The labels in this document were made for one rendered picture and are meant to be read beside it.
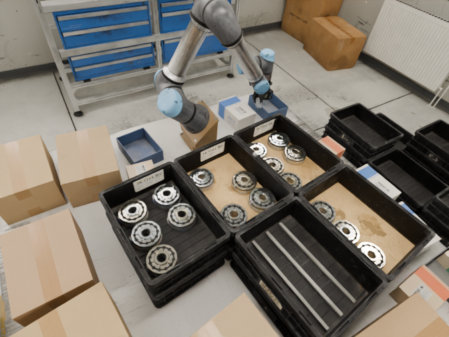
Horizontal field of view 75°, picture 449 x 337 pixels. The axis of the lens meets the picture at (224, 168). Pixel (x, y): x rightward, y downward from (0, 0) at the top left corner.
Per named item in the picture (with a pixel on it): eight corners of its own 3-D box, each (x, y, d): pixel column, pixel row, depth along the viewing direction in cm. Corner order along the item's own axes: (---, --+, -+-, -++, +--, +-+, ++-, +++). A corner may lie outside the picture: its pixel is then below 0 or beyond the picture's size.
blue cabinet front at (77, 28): (75, 81, 251) (51, 11, 210) (155, 64, 279) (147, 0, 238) (76, 82, 250) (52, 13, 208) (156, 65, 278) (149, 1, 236)
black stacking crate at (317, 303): (230, 251, 105) (233, 235, 96) (288, 212, 118) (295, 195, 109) (313, 357, 85) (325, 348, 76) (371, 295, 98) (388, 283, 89)
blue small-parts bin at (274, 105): (247, 104, 183) (248, 94, 178) (266, 98, 189) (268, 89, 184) (266, 122, 173) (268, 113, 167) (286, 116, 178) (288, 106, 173)
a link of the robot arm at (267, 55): (256, 49, 147) (271, 46, 149) (254, 68, 155) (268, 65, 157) (262, 56, 142) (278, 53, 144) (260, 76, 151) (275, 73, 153)
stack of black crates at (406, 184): (347, 192, 214) (367, 161, 189) (374, 178, 225) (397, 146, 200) (392, 236, 192) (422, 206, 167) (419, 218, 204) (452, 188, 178)
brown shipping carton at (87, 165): (66, 160, 142) (55, 135, 130) (113, 149, 149) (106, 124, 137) (73, 208, 124) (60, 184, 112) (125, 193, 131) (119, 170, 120)
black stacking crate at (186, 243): (105, 212, 112) (97, 194, 103) (173, 179, 125) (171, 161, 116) (154, 301, 92) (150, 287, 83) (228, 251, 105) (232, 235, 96)
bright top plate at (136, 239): (127, 228, 103) (127, 227, 102) (155, 217, 106) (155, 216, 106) (136, 252, 97) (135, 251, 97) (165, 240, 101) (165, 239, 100)
